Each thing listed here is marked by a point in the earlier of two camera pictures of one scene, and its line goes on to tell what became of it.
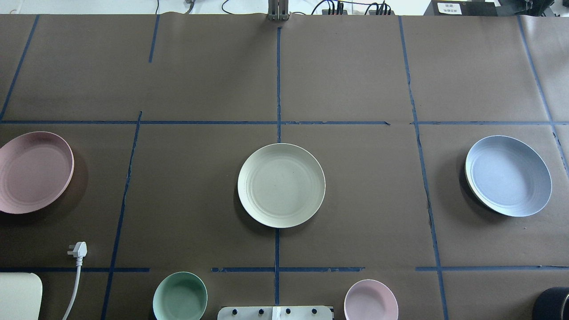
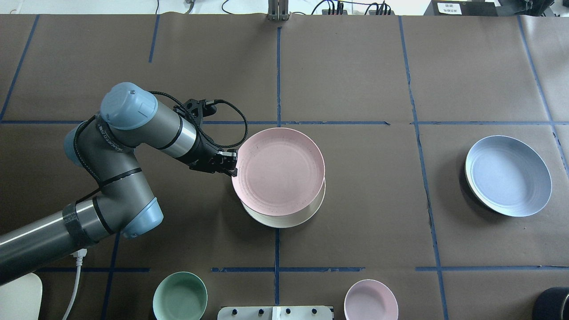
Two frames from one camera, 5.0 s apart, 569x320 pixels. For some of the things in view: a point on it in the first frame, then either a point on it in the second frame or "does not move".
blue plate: [507, 177] does not move
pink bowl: [370, 299] does not move
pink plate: [36, 169] → [280, 172]
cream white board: [21, 296] does not move
